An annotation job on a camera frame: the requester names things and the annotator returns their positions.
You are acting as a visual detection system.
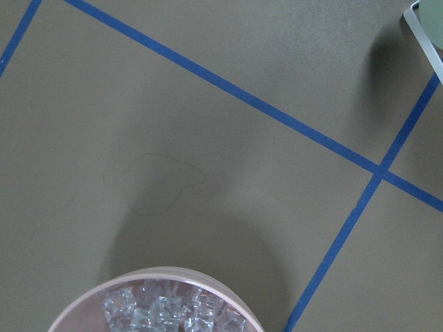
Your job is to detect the pink bowl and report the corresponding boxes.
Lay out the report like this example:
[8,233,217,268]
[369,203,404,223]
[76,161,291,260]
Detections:
[48,266,264,331]

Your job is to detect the white cup rack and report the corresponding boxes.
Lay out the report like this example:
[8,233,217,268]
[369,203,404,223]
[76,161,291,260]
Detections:
[403,1,442,84]

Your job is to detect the green cup on rack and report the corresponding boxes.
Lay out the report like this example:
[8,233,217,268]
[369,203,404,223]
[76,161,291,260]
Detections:
[418,0,442,50]

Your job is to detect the ice cubes pile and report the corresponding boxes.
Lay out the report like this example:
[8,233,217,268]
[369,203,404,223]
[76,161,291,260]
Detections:
[102,279,249,332]

